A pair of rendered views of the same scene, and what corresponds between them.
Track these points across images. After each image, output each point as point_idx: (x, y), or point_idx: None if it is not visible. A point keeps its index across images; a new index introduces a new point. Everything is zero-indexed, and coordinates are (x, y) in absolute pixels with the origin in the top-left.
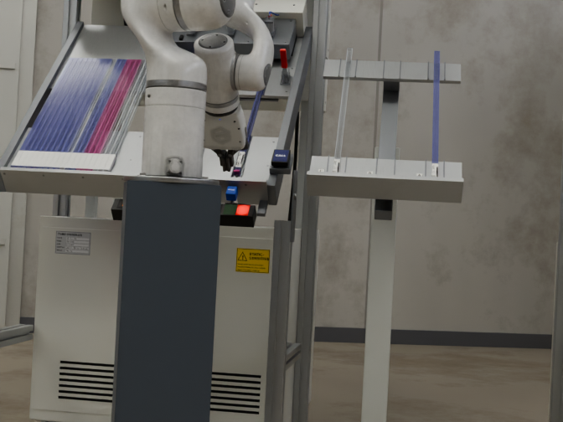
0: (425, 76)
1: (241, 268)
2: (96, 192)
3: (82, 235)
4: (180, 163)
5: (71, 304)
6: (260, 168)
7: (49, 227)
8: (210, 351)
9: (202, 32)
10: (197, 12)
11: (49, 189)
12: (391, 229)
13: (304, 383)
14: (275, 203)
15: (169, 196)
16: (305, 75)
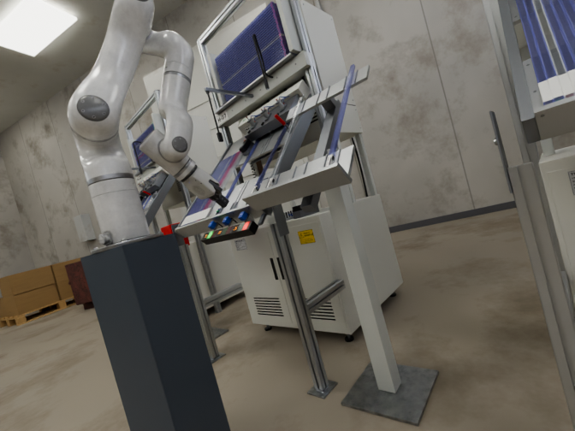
0: (342, 87)
1: (303, 242)
2: (206, 229)
3: (242, 240)
4: (103, 236)
5: (249, 272)
6: None
7: (232, 239)
8: (155, 365)
9: (257, 124)
10: (77, 128)
11: (193, 233)
12: (342, 208)
13: None
14: (269, 214)
15: (100, 262)
16: (307, 122)
